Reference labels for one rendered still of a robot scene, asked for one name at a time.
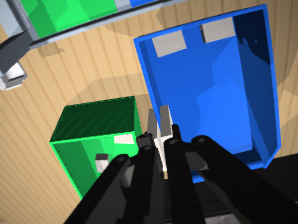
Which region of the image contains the green bin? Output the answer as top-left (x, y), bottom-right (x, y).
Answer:
top-left (49, 96), bottom-right (143, 199)

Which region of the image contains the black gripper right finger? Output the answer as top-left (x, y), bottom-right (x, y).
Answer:
top-left (160, 105), bottom-right (298, 224)

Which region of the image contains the blue bin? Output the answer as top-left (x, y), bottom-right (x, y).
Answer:
top-left (133, 4), bottom-right (281, 169)

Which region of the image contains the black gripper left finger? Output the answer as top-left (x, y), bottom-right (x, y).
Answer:
top-left (63, 108), bottom-right (167, 224)

